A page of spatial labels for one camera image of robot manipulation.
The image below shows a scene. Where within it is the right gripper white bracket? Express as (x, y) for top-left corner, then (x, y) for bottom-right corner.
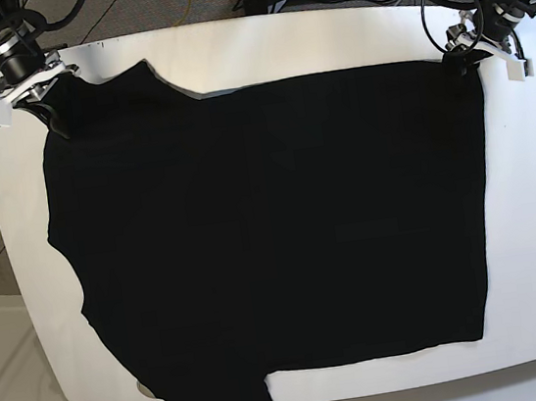
(0, 50), (89, 138)

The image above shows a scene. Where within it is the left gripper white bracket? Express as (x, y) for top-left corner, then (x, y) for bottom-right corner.
(441, 6), (526, 77)

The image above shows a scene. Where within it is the black T-shirt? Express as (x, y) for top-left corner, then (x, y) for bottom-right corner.
(43, 61), (488, 401)

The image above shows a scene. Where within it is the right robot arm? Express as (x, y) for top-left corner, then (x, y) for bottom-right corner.
(0, 0), (85, 139)

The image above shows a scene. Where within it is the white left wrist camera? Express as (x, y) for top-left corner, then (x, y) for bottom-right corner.
(506, 59), (534, 82)

